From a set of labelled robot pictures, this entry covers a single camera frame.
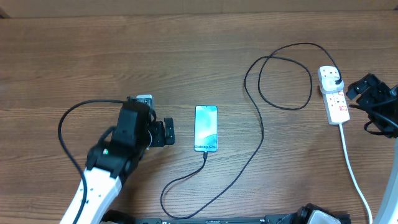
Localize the blue smartphone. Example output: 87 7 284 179
193 105 218 152

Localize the black charging cable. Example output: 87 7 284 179
160 42 345 220

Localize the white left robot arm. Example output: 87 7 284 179
61 95 175 223

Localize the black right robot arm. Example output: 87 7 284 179
346 73 397 224

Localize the white charger adapter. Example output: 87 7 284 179
320 77 344 94

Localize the white power strip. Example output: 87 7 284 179
317 65 351 126

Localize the white power strip cord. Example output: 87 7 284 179
338 123 374 224

